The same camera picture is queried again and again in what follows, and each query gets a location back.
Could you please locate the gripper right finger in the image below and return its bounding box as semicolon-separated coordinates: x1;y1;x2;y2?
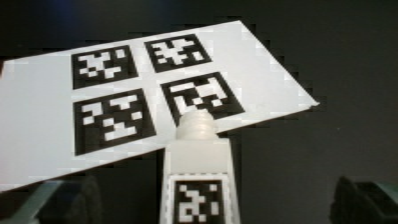
329;177;398;224

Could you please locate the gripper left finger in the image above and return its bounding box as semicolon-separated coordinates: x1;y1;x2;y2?
0;176;105;224

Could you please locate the white table leg front tag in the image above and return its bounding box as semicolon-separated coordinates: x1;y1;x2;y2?
158;110;241;224

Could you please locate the white marker sheet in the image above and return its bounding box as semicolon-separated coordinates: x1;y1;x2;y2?
0;21;318;192

